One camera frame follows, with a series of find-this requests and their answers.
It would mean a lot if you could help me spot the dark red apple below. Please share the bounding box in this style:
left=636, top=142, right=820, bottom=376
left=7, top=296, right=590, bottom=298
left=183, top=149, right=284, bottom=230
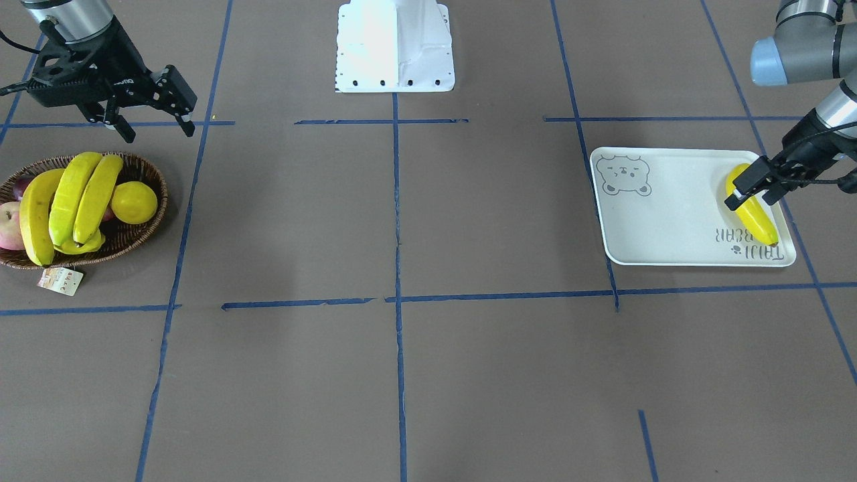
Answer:
left=12, top=175, right=34, bottom=202

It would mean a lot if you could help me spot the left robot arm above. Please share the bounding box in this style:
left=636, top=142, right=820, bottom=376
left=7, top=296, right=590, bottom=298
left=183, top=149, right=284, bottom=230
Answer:
left=725, top=1, right=856, bottom=211

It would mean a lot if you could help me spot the yellow banana long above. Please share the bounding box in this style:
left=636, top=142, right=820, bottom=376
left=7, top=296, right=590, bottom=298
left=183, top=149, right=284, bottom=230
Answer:
left=19, top=169, right=64, bottom=266

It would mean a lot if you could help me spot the brown wicker basket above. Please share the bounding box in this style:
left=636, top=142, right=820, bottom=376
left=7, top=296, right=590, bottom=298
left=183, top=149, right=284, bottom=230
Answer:
left=1, top=151, right=169, bottom=266

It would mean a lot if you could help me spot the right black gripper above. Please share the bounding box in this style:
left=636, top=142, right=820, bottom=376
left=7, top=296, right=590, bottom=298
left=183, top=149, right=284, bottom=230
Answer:
left=25, top=19, right=197, bottom=144

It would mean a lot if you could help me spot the yellow lemon fruit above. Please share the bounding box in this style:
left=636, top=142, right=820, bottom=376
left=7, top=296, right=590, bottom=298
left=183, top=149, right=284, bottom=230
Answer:
left=110, top=182, right=158, bottom=225

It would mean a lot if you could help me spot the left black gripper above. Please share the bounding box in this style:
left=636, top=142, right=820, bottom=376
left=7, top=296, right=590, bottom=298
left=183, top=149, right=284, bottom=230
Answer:
left=724, top=108, right=856, bottom=211

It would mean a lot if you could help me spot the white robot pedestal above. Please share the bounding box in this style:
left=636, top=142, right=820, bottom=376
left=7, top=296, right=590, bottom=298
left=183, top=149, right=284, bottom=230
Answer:
left=335, top=1, right=456, bottom=92

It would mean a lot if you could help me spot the pink yellow apple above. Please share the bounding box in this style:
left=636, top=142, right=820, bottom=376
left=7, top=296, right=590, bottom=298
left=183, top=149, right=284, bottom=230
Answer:
left=1, top=202, right=25, bottom=251

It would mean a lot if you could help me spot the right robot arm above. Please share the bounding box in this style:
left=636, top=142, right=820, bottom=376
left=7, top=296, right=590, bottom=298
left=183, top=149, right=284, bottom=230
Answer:
left=2, top=1, right=197, bottom=143

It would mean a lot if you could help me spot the white rectangular tray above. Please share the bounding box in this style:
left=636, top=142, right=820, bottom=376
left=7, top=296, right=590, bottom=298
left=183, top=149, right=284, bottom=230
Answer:
left=589, top=147, right=797, bottom=268

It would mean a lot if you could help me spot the paper price tag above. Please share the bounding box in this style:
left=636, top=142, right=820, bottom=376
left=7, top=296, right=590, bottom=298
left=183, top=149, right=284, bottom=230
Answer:
left=37, top=266, right=85, bottom=297

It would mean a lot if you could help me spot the small yellow banana bottom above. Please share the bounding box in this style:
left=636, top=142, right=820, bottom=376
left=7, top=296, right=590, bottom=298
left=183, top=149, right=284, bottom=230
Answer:
left=53, top=231, right=105, bottom=256

